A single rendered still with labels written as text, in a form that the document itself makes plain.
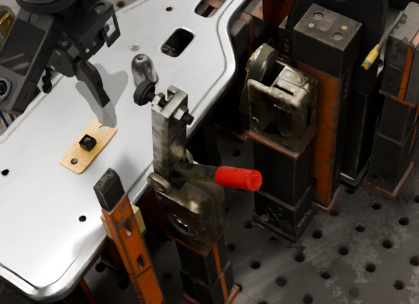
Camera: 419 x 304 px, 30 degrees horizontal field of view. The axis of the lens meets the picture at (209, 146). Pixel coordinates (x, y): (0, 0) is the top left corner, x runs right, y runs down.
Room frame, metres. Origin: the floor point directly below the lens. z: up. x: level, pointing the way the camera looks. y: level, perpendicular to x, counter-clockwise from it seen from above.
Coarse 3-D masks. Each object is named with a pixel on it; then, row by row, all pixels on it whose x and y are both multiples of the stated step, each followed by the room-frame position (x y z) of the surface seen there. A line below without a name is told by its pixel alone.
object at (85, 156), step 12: (96, 120) 0.62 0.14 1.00; (84, 132) 0.60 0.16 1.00; (96, 132) 0.60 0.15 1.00; (108, 132) 0.59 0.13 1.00; (72, 144) 0.58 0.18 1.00; (84, 144) 0.57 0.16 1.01; (96, 144) 0.58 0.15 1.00; (72, 156) 0.56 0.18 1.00; (84, 156) 0.56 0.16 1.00; (96, 156) 0.56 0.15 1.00; (72, 168) 0.55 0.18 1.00; (84, 168) 0.54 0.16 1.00
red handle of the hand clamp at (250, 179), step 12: (180, 168) 0.47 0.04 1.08; (192, 168) 0.46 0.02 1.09; (204, 168) 0.45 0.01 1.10; (216, 168) 0.45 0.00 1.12; (228, 168) 0.43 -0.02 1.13; (240, 168) 0.43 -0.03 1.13; (204, 180) 0.44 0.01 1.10; (216, 180) 0.43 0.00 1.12; (228, 180) 0.42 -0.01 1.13; (240, 180) 0.41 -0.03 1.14; (252, 180) 0.41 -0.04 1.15
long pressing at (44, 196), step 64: (192, 0) 0.81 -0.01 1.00; (128, 64) 0.71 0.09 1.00; (192, 64) 0.69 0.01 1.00; (64, 128) 0.61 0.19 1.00; (128, 128) 0.60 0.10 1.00; (192, 128) 0.58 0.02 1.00; (0, 192) 0.53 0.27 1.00; (64, 192) 0.51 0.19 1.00; (128, 192) 0.50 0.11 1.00; (0, 256) 0.44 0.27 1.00; (64, 256) 0.43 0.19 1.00
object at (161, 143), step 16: (144, 96) 0.48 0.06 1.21; (160, 96) 0.48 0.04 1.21; (176, 96) 0.48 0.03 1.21; (160, 112) 0.46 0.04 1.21; (176, 112) 0.46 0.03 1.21; (160, 128) 0.46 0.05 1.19; (176, 128) 0.47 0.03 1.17; (160, 144) 0.46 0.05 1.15; (176, 144) 0.47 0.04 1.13; (160, 160) 0.47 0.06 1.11; (176, 160) 0.48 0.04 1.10
